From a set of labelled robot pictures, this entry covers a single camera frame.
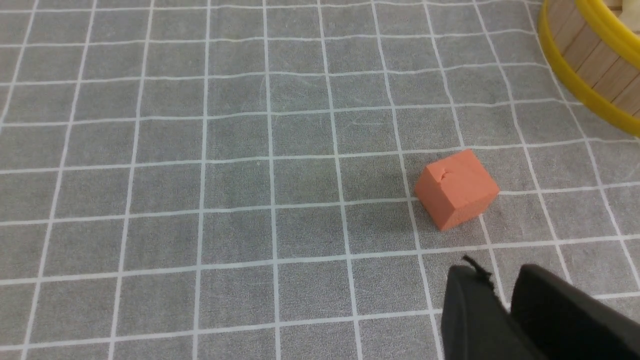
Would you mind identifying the bamboo steamer tray yellow rim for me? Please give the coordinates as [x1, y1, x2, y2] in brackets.
[538, 0, 640, 137]

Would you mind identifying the orange foam cube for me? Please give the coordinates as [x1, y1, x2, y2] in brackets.
[414, 149, 500, 231]

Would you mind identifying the grey checked tablecloth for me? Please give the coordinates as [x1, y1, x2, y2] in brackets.
[0, 0, 639, 360]

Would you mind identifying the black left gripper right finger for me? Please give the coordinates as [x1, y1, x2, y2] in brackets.
[510, 264, 640, 360]

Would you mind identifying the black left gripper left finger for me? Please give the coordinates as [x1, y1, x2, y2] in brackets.
[441, 256, 546, 360]

